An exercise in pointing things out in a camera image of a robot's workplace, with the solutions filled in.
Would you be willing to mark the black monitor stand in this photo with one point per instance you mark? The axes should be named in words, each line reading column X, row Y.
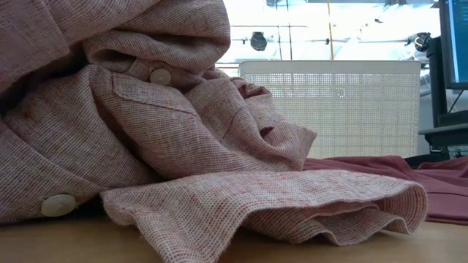
column 437, row 91

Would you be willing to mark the pink woven button shirt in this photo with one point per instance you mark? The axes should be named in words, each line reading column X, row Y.
column 146, row 146

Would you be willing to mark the white perforated plastic bin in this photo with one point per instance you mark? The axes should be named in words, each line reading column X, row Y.
column 329, row 109

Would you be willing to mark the grey computer desk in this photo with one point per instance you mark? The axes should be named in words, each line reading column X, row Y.
column 446, row 133

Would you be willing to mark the maroon cloth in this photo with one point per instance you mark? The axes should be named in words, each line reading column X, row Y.
column 438, row 197

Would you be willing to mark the computer monitor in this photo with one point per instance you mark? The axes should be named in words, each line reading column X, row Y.
column 459, row 44

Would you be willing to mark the small black round device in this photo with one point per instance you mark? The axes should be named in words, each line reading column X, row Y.
column 423, row 41

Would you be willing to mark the round black background object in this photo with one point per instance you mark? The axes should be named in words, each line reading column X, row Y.
column 258, row 42

